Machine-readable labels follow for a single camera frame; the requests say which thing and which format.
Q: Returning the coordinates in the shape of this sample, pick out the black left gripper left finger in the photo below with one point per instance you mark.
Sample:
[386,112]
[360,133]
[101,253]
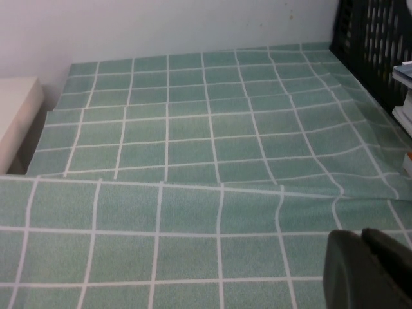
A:
[347,277]

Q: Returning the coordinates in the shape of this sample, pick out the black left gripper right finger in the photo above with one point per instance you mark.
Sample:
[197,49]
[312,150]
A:
[392,264]

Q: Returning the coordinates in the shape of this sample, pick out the blue cover booklet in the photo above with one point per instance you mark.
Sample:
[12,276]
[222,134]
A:
[404,72]

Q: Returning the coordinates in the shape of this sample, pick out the black mesh book holder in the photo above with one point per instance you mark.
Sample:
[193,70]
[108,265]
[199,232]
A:
[360,32]

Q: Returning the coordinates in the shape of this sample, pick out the green checked tablecloth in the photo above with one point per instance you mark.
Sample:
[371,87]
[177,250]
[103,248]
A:
[193,161]

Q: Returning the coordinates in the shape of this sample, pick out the white furniture block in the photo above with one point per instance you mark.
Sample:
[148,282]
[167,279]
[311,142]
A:
[19,112]

